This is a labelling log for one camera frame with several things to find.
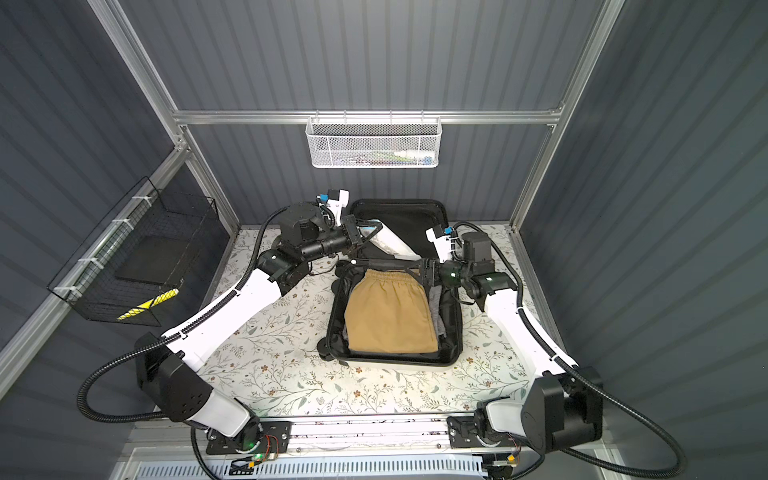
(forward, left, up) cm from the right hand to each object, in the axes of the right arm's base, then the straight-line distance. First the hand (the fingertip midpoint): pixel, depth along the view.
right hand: (417, 268), depth 78 cm
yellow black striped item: (-11, +62, +3) cm, 63 cm away
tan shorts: (-6, +8, -13) cm, 16 cm away
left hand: (+1, +8, +15) cm, 17 cm away
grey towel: (+1, -6, -17) cm, 18 cm away
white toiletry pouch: (+1, +7, +10) cm, 13 cm away
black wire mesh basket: (0, +69, +8) cm, 69 cm away
